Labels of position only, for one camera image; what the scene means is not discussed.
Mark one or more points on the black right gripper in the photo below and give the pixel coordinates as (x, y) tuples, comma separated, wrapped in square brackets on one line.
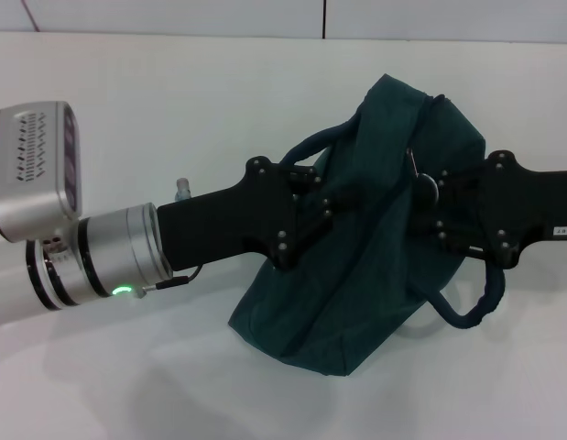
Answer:
[(526, 206)]

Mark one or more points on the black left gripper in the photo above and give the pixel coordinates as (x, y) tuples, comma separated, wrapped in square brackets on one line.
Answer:
[(219, 220)]

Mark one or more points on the dark teal fabric bag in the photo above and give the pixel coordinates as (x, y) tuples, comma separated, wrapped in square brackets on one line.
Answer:
[(347, 275)]

